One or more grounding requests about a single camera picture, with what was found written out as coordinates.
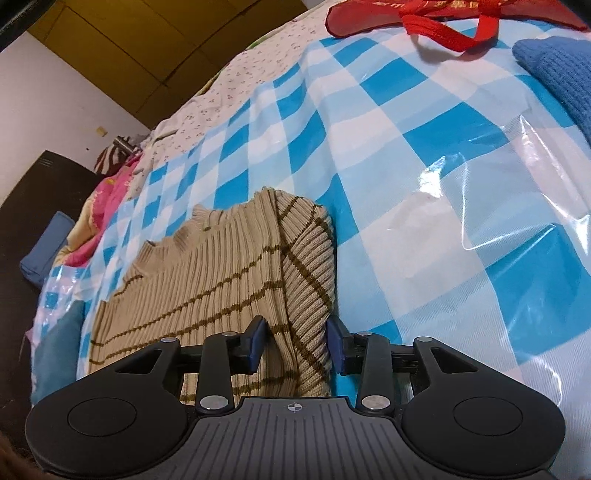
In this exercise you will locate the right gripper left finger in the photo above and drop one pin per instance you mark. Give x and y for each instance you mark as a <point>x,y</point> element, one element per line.
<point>225,355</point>

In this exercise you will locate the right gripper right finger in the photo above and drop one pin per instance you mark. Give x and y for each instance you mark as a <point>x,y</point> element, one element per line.
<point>369,356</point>

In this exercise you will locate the tan striped ribbed sweater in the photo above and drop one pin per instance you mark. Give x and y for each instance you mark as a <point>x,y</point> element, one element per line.
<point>272,256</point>

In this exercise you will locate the teal folded cloth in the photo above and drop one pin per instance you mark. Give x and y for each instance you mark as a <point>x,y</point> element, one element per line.
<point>54,364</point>

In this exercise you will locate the pink floral blanket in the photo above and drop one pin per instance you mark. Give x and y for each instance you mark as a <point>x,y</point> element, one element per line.
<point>97,211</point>

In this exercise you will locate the blue white checkered plastic sheet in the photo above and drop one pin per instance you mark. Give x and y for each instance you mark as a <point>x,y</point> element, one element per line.
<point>459,188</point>

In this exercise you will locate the blue folded pillow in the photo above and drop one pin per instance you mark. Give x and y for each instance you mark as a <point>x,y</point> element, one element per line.
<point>36,265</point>

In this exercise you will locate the red white striped cloth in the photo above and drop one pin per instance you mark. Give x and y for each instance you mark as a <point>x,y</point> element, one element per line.
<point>111,159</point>

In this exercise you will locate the dark wooden headboard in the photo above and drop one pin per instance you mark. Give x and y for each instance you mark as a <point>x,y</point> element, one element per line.
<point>53,183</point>

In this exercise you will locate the brown wooden wardrobe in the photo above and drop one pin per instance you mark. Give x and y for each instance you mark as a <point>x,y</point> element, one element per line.
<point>151,56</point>

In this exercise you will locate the white floral bed sheet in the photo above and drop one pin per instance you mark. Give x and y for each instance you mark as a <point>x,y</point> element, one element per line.
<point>222,95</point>

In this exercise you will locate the red gift bag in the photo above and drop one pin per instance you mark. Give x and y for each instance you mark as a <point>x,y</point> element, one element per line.
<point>458,26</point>

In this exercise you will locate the blue knit sweater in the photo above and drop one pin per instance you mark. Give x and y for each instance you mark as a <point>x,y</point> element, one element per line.
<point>562,66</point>

